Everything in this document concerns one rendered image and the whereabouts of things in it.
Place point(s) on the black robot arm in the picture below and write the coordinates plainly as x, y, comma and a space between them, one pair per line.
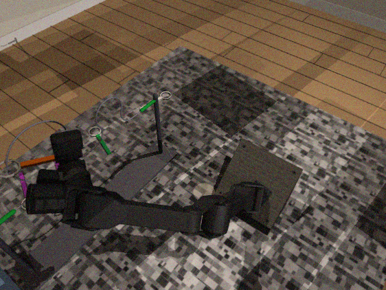
98, 208

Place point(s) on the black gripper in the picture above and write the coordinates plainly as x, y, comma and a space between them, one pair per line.
67, 149

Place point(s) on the orange handle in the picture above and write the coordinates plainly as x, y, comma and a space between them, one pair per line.
30, 163

